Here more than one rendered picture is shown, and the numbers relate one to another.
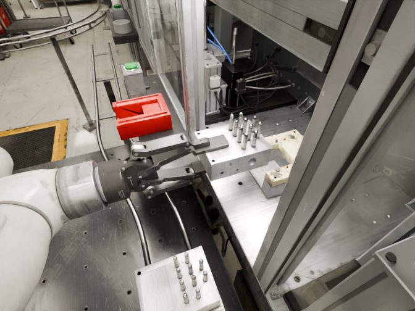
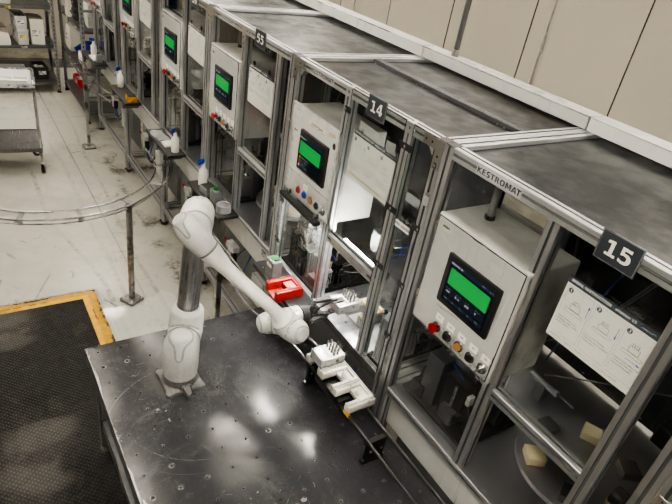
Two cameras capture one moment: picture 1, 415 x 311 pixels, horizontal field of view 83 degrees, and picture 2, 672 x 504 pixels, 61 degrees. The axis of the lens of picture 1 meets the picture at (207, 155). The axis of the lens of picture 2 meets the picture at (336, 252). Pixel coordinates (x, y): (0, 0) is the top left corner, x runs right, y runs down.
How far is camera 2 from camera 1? 2.31 m
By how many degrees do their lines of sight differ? 20
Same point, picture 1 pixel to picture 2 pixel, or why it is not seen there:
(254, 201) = (353, 328)
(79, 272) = (256, 377)
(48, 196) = not seen: hidden behind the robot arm
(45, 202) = not seen: hidden behind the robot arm
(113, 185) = (307, 313)
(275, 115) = (360, 289)
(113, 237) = (268, 362)
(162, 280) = (323, 350)
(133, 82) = (276, 268)
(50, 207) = not seen: hidden behind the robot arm
